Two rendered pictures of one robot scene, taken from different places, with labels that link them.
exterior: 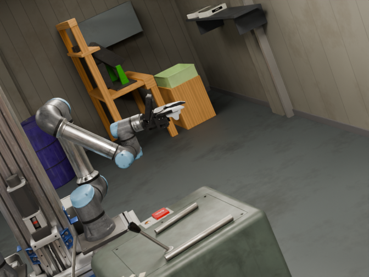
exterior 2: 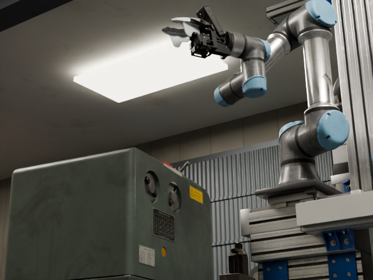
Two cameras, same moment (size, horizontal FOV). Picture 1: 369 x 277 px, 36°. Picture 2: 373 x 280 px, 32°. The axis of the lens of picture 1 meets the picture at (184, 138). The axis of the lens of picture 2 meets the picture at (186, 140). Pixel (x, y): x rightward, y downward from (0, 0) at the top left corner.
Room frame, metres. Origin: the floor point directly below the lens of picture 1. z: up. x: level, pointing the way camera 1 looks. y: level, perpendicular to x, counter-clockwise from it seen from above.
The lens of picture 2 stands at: (3.76, -1.26, 0.59)
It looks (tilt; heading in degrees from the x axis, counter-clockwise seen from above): 20 degrees up; 134
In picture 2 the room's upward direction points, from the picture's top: 1 degrees counter-clockwise
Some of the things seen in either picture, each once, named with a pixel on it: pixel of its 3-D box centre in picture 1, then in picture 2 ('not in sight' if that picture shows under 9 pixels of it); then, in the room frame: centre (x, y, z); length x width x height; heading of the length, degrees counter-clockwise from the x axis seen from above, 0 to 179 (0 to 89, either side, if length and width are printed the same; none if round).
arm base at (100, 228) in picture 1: (96, 223); (298, 177); (2.52, 0.54, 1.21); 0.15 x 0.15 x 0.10
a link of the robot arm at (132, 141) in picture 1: (130, 148); (250, 80); (2.57, 0.25, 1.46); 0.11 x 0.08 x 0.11; 166
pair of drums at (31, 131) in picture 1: (46, 148); not in sight; (8.48, 1.96, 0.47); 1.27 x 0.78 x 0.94; 10
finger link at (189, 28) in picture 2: (177, 108); (186, 28); (2.56, -0.02, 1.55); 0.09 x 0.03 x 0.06; 89
